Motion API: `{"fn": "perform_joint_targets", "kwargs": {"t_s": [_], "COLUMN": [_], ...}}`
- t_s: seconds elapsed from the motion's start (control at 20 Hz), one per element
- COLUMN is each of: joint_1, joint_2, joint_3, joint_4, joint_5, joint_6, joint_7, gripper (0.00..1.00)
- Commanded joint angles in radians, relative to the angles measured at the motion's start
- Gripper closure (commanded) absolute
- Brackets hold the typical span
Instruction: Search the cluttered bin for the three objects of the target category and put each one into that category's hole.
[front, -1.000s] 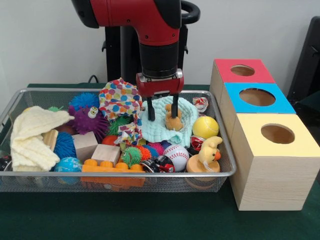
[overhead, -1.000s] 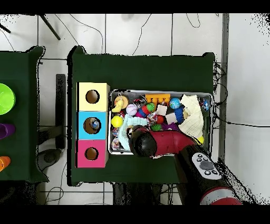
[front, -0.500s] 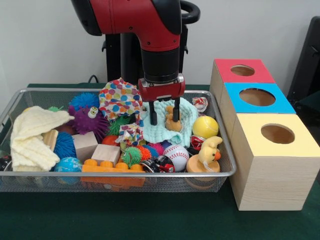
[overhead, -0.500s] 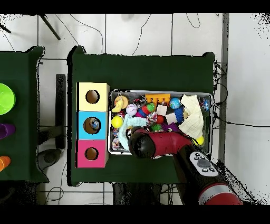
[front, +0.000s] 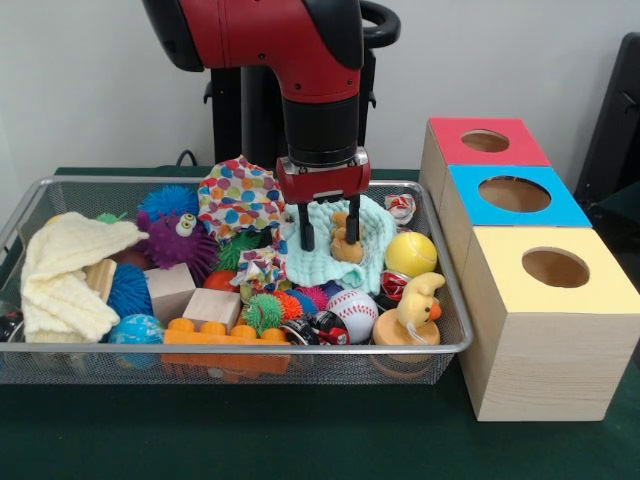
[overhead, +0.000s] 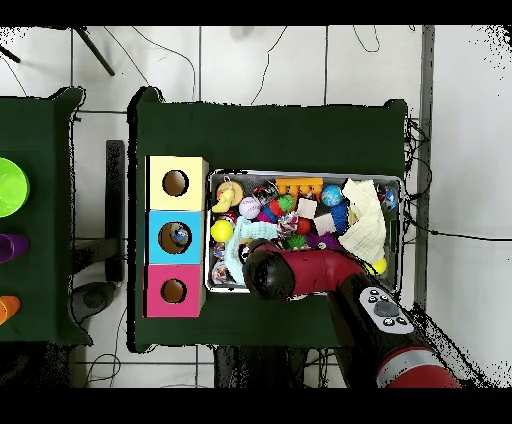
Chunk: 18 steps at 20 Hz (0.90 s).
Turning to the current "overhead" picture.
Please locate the lime green bowl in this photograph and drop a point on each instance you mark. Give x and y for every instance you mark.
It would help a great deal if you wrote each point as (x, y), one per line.
(12, 188)

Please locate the orange building brick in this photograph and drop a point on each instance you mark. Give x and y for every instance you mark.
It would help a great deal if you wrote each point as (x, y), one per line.
(300, 184)

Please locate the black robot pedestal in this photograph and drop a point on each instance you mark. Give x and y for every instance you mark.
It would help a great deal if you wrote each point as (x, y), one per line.
(256, 368)

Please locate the white toy baseball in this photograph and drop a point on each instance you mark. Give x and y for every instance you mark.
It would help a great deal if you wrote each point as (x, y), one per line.
(250, 208)

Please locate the crushed clear plastic bottle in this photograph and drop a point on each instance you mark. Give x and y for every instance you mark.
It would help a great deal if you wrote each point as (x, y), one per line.
(180, 236)

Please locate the yellow tennis ball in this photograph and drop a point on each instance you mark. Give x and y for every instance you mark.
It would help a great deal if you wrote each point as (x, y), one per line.
(222, 230)

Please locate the black tripod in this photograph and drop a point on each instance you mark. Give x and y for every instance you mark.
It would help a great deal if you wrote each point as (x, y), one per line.
(96, 52)

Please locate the orange cup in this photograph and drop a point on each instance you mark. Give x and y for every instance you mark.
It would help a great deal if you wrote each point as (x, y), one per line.
(8, 308)

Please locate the black panel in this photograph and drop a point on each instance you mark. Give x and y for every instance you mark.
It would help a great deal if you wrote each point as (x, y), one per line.
(115, 180)

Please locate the silver mesh bin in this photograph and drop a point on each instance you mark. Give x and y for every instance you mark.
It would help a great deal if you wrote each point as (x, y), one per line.
(248, 178)

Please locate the dark green tablecloth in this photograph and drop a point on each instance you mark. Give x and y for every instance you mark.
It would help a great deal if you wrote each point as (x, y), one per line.
(40, 120)
(260, 136)

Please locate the yellow plush duck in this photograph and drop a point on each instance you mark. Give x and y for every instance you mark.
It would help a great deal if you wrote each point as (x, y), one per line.
(224, 200)

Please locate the wooden three-hole box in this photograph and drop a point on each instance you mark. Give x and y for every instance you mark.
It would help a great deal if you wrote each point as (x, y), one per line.
(156, 200)

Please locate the mint green cloth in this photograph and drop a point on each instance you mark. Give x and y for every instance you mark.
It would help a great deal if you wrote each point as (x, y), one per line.
(234, 260)

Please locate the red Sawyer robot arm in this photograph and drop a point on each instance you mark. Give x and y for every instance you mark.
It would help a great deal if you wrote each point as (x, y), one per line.
(320, 272)

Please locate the purple cup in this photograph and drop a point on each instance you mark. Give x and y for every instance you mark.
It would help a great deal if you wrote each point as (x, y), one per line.
(14, 248)

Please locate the cream knitted cloth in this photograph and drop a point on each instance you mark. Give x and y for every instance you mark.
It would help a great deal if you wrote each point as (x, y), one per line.
(366, 232)

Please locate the purple spiky monster toy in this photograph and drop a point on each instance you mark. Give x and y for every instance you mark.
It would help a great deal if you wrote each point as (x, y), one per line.
(324, 240)

